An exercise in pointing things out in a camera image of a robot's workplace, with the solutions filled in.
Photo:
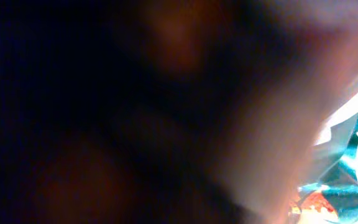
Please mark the dark green snack bag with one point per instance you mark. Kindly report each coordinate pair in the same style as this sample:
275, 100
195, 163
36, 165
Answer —
330, 193

